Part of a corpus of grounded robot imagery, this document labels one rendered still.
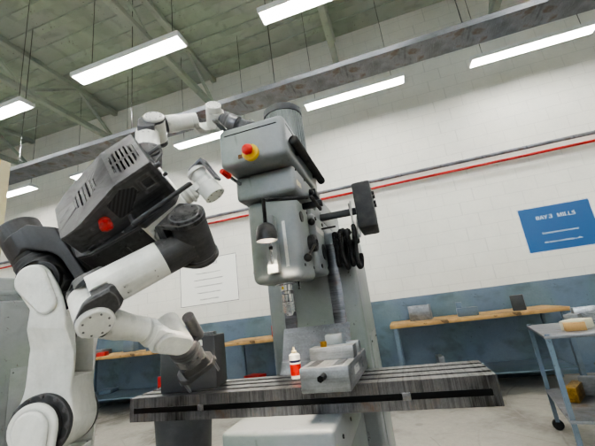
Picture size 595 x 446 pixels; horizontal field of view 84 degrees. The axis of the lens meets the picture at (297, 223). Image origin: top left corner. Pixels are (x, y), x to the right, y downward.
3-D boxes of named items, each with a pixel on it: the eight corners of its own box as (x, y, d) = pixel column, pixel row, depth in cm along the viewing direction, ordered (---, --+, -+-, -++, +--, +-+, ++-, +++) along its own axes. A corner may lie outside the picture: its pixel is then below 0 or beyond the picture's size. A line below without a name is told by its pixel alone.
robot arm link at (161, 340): (185, 357, 94) (142, 353, 84) (173, 337, 100) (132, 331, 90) (198, 338, 94) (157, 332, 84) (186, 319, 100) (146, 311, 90)
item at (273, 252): (278, 272, 115) (272, 214, 120) (267, 273, 116) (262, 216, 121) (282, 272, 119) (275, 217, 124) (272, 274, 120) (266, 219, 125)
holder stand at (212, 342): (217, 388, 123) (213, 331, 128) (160, 394, 124) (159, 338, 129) (227, 380, 134) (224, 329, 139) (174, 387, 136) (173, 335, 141)
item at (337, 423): (342, 481, 85) (335, 429, 88) (221, 480, 94) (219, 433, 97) (363, 417, 132) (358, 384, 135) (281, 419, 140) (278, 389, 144)
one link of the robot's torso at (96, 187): (35, 257, 71) (175, 162, 77) (28, 186, 93) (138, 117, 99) (128, 312, 93) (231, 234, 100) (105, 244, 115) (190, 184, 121)
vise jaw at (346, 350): (354, 357, 106) (352, 344, 107) (310, 361, 110) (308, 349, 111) (358, 355, 111) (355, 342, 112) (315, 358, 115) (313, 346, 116)
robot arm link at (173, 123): (189, 128, 148) (143, 135, 140) (187, 106, 141) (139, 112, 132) (197, 140, 142) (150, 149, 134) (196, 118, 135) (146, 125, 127)
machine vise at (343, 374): (351, 391, 93) (345, 349, 96) (301, 394, 97) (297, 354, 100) (367, 366, 125) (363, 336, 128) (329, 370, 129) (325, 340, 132)
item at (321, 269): (321, 272, 134) (313, 211, 140) (266, 280, 140) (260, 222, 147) (331, 275, 151) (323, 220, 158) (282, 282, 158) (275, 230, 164)
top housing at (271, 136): (287, 152, 114) (282, 111, 118) (219, 169, 120) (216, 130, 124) (319, 193, 158) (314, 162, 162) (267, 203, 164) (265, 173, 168)
